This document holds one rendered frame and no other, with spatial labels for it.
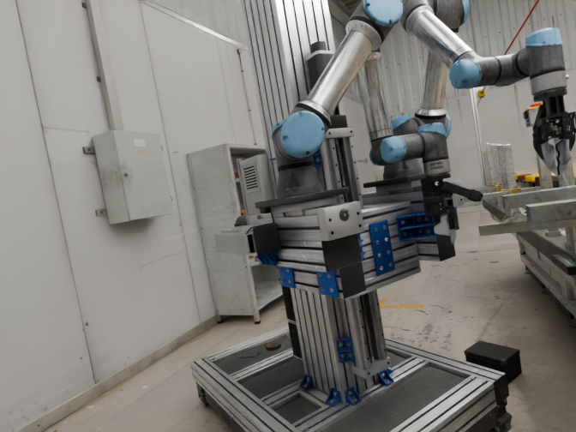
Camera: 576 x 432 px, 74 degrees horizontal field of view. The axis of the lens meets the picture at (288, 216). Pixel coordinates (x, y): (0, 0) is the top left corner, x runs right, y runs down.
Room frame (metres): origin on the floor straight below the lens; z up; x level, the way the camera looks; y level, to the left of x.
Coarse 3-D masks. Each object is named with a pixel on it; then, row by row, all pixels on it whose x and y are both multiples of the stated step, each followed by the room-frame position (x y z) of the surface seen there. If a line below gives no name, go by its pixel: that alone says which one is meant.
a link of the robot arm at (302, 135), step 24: (384, 0) 1.06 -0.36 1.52; (360, 24) 1.07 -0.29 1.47; (384, 24) 1.06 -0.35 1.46; (360, 48) 1.07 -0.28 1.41; (336, 72) 1.06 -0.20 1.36; (312, 96) 1.06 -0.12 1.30; (336, 96) 1.07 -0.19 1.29; (288, 120) 1.02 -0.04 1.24; (312, 120) 1.02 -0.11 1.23; (288, 144) 1.02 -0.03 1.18; (312, 144) 1.02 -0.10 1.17
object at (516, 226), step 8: (488, 224) 1.11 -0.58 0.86; (496, 224) 1.09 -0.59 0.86; (504, 224) 1.08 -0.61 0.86; (512, 224) 1.07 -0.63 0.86; (520, 224) 1.06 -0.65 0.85; (528, 224) 1.06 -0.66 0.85; (536, 224) 1.05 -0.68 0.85; (544, 224) 1.04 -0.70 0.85; (552, 224) 1.03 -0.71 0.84; (560, 224) 1.03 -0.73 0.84; (568, 224) 1.02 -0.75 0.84; (480, 232) 1.10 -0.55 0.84; (488, 232) 1.09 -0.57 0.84; (496, 232) 1.09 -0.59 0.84; (504, 232) 1.08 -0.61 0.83; (512, 232) 1.07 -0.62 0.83
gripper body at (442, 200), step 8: (440, 176) 1.11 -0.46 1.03; (448, 176) 1.12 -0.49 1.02; (424, 184) 1.16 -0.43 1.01; (432, 184) 1.14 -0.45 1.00; (440, 184) 1.13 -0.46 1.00; (424, 192) 1.16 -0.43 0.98; (432, 192) 1.15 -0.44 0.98; (440, 192) 1.14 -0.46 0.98; (448, 192) 1.12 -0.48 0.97; (424, 200) 1.13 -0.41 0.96; (432, 200) 1.12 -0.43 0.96; (440, 200) 1.12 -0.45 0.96; (448, 200) 1.11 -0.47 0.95; (424, 208) 1.13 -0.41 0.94; (432, 208) 1.13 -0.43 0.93; (440, 208) 1.12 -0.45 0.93
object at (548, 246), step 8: (488, 200) 3.28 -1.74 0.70; (488, 208) 3.13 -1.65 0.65; (496, 208) 2.66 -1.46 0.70; (504, 208) 2.44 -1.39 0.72; (496, 216) 2.70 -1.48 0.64; (520, 232) 1.93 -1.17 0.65; (528, 232) 1.76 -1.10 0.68; (536, 232) 1.63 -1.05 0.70; (528, 240) 1.78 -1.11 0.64; (536, 240) 1.63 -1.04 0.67; (544, 240) 1.49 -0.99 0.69; (552, 240) 1.44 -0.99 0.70; (560, 240) 1.42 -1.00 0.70; (536, 248) 1.65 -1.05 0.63; (544, 248) 1.50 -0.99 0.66; (552, 248) 1.39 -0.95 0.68; (560, 248) 1.31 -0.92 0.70; (568, 248) 1.27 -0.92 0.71
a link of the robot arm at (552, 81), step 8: (552, 72) 0.94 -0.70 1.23; (560, 72) 0.94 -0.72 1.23; (536, 80) 0.97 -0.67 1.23; (544, 80) 0.95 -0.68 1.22; (552, 80) 0.94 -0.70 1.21; (560, 80) 0.94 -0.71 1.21; (536, 88) 0.97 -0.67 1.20; (544, 88) 0.95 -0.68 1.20; (552, 88) 0.94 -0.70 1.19; (560, 88) 0.95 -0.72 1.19
